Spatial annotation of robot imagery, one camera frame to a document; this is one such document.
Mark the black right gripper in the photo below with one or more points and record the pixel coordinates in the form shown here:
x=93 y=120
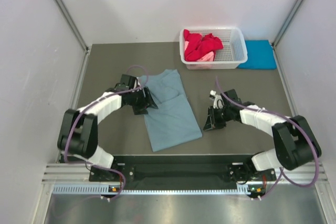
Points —
x=210 y=124

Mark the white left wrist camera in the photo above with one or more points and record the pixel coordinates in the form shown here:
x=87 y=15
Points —
x=137 y=83

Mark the grey slotted cable duct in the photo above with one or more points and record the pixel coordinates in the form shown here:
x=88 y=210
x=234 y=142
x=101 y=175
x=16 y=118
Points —
x=72 y=189

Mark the left aluminium corner post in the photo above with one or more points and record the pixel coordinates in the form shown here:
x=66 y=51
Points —
x=70 y=22

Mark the pink t-shirt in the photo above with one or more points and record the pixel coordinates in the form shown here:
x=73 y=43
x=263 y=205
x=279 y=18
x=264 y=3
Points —
x=206 y=58

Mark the aluminium corner post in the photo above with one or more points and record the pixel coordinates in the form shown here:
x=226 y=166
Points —
x=286 y=23
x=70 y=22

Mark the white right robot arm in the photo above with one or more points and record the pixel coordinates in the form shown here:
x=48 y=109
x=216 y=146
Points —
x=294 y=142

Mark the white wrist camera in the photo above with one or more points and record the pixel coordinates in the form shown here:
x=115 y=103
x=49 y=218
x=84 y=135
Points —
x=137 y=83
x=217 y=100

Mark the grey-blue t-shirt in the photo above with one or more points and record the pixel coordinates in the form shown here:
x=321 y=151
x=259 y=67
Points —
x=173 y=122

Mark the folded turquoise t-shirt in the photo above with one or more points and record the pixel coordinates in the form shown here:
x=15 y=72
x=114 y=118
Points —
x=260 y=56

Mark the aluminium front frame rail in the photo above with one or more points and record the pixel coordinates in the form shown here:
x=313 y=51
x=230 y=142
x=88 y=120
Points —
x=79 y=173

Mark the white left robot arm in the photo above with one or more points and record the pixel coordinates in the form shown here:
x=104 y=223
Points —
x=79 y=129

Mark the white plastic laundry basket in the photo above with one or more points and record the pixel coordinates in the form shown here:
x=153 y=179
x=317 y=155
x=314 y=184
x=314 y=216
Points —
x=233 y=53

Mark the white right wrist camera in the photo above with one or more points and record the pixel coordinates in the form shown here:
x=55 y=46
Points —
x=217 y=100

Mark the red t-shirt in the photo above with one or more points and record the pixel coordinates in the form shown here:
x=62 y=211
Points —
x=200 y=45

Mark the right aluminium corner post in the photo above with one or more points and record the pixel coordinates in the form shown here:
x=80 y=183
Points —
x=286 y=23

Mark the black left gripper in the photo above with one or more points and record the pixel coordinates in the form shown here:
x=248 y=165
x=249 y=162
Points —
x=147 y=100

